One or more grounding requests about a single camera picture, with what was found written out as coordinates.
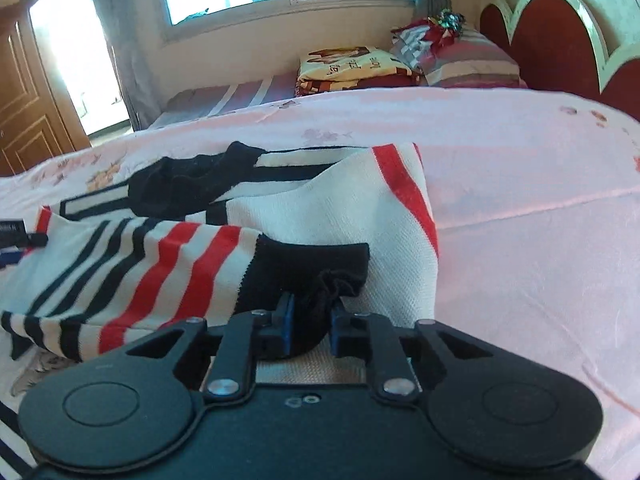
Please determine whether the folded yellow red printed blanket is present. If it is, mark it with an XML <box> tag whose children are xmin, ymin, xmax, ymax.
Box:
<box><xmin>296</xmin><ymin>46</ymin><xmax>422</xmax><ymax>97</ymax></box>

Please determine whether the striped mattress sheet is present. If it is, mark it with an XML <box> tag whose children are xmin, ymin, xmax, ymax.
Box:
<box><xmin>149</xmin><ymin>71</ymin><xmax>302</xmax><ymax>132</ymax></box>

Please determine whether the striped pillow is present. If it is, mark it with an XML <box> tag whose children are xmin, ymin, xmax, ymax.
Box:
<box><xmin>390</xmin><ymin>20</ymin><xmax>529</xmax><ymax>89</ymax></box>

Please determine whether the long grey curtain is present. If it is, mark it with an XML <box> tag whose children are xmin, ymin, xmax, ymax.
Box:
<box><xmin>84</xmin><ymin>0</ymin><xmax>167</xmax><ymax>130</ymax></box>

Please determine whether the brown wooden door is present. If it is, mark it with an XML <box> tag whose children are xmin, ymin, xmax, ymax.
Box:
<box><xmin>0</xmin><ymin>2</ymin><xmax>94</xmax><ymax>177</ymax></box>

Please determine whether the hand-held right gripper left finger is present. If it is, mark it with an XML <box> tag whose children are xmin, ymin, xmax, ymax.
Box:
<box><xmin>125</xmin><ymin>292</ymin><xmax>296</xmax><ymax>405</ymax></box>

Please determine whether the red black white striped sweater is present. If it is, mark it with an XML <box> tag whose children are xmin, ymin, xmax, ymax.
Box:
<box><xmin>0</xmin><ymin>141</ymin><xmax>441</xmax><ymax>480</ymax></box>

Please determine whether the shiny ribbon bow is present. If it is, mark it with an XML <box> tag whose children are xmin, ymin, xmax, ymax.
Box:
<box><xmin>434</xmin><ymin>8</ymin><xmax>469</xmax><ymax>42</ymax></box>

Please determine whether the pink floral blanket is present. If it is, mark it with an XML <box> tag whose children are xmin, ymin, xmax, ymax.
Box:
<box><xmin>0</xmin><ymin>85</ymin><xmax>640</xmax><ymax>480</ymax></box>

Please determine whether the red scalloped headboard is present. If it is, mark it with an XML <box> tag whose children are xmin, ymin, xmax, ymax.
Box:
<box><xmin>479</xmin><ymin>0</ymin><xmax>640</xmax><ymax>122</ymax></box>

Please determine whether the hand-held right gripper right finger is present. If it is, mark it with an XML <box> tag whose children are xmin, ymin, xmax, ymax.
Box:
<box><xmin>328</xmin><ymin>300</ymin><xmax>494</xmax><ymax>406</ymax></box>

